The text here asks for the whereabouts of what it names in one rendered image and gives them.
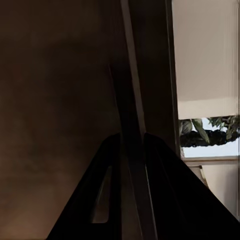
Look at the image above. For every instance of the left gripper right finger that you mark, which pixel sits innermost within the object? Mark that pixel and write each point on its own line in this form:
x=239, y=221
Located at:
x=184, y=208

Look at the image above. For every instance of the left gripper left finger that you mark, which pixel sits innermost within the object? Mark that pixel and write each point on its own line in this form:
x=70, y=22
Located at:
x=76, y=221

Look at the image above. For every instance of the fixed window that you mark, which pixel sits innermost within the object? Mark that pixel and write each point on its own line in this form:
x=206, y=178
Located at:
x=210, y=139

